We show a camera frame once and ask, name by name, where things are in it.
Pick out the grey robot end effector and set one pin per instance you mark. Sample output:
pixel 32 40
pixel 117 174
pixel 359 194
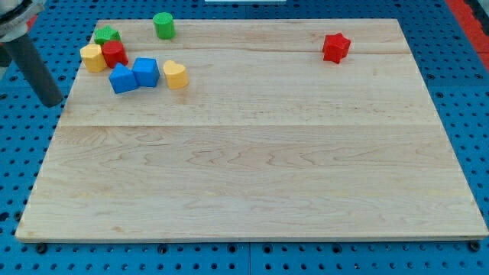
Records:
pixel 17 18

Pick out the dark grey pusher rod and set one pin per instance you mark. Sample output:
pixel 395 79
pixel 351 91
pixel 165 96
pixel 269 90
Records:
pixel 25 55

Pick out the yellow heart block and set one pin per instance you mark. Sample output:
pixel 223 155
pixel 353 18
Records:
pixel 175 74

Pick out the yellow hexagon block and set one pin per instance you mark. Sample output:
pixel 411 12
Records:
pixel 93 58

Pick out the green star block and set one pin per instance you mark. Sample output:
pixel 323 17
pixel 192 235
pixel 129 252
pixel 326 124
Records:
pixel 106 34

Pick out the red cylinder block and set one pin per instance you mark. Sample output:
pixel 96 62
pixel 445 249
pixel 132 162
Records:
pixel 114 53

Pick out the blue cube block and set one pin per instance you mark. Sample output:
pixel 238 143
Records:
pixel 146 71

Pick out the green cylinder block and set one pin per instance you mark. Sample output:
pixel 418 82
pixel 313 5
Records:
pixel 164 26

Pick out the wooden board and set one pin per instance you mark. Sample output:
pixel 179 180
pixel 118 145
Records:
pixel 267 143

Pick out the red star block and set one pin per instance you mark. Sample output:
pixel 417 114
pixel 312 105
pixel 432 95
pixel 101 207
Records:
pixel 335 47

